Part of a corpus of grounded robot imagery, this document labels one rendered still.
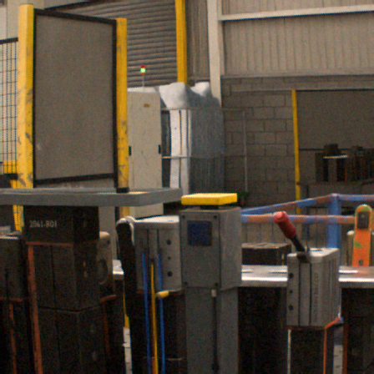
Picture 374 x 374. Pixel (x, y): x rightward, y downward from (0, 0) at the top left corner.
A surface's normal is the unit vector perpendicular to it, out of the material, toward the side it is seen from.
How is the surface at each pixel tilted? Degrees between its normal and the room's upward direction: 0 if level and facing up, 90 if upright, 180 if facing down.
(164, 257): 90
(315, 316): 90
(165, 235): 90
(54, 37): 90
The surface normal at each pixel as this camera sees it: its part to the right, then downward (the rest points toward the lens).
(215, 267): -0.45, 0.06
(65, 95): 0.86, 0.01
